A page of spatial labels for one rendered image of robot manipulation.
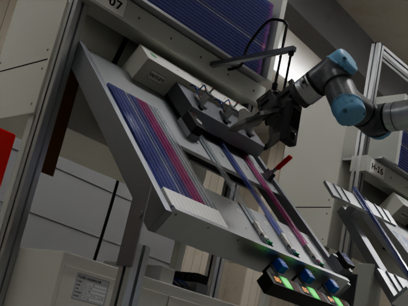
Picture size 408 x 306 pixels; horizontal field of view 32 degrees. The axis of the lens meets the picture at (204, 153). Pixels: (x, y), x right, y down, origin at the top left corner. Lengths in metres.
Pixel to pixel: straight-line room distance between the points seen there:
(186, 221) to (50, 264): 0.38
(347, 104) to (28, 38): 1.03
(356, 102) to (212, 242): 0.48
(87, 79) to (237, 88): 0.65
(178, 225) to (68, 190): 5.07
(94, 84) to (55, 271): 0.49
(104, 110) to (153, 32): 0.45
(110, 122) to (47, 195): 4.71
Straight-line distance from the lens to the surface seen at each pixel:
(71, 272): 1.72
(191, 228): 1.54
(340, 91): 1.75
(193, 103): 2.08
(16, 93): 2.19
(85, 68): 1.92
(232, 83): 2.36
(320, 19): 5.39
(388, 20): 5.82
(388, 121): 1.81
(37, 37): 2.23
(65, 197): 6.54
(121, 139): 1.67
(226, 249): 1.63
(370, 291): 2.27
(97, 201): 6.80
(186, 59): 2.23
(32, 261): 1.80
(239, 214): 1.79
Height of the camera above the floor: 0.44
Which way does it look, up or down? 16 degrees up
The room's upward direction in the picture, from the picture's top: 13 degrees clockwise
